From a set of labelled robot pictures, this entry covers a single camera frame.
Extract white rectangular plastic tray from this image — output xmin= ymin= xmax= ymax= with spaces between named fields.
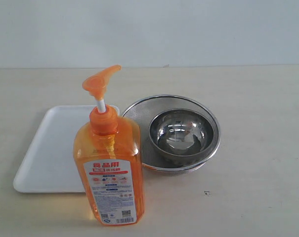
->
xmin=13 ymin=105 xmax=94 ymax=193

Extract small stainless steel bowl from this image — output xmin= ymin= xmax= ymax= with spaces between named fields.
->
xmin=149 ymin=109 xmax=214 ymax=158

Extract orange pump soap bottle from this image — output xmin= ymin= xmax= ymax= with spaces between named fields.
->
xmin=73 ymin=65 xmax=145 ymax=226

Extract steel mesh colander bowl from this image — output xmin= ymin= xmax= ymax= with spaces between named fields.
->
xmin=122 ymin=94 xmax=220 ymax=175

